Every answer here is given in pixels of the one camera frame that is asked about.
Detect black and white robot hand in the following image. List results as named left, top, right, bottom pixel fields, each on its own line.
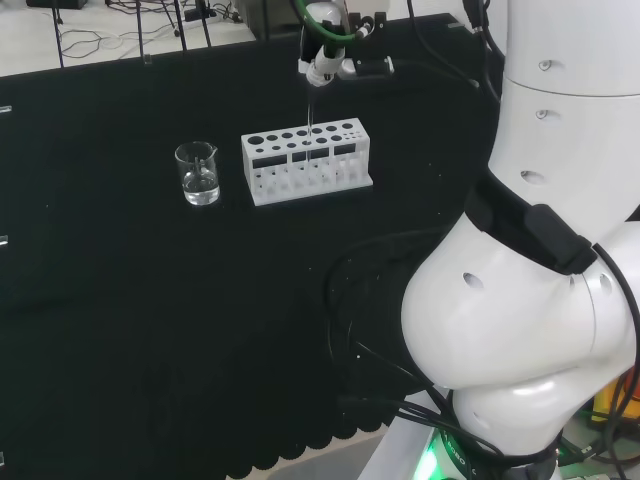
left=297, top=23, right=359, bottom=90

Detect white test tube rack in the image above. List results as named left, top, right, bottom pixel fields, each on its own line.
left=240, top=117, right=375, bottom=208

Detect grey equipment box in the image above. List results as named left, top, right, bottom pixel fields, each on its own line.
left=233, top=0, right=302, bottom=42

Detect black tripod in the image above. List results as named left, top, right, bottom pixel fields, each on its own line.
left=105, top=0, right=212, bottom=57

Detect clear glass beaker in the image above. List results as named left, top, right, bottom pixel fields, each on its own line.
left=174, top=141, right=222, bottom=207

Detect black tripod leg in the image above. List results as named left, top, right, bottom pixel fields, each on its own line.
left=52, top=0, right=67, bottom=69

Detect black bench cloth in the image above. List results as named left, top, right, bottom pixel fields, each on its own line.
left=0, top=12, right=506, bottom=480

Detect yellow stop button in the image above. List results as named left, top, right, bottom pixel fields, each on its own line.
left=589, top=372, right=640, bottom=425

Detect green cable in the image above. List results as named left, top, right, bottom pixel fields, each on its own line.
left=292, top=0, right=371, bottom=42

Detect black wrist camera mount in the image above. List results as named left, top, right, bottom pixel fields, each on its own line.
left=346, top=8, right=397, bottom=78

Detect black cable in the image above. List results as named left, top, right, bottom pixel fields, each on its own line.
left=323, top=225, right=456, bottom=454
left=460, top=0, right=505, bottom=105
left=389, top=0, right=482, bottom=91
left=591, top=240, right=640, bottom=480

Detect grey floor cable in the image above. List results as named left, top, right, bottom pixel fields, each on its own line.
left=58, top=27, right=147, bottom=57

